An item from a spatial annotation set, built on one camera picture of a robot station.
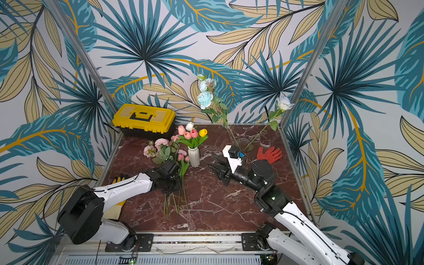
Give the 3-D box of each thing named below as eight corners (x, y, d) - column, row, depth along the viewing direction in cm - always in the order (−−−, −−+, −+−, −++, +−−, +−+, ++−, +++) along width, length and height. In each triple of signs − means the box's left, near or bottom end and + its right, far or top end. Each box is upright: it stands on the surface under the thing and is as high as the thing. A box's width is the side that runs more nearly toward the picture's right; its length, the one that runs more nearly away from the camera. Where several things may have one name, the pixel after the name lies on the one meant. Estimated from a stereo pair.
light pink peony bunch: (144, 157, 103) (142, 153, 99) (147, 149, 107) (144, 144, 103) (156, 157, 103) (153, 153, 99) (158, 149, 107) (156, 144, 103)
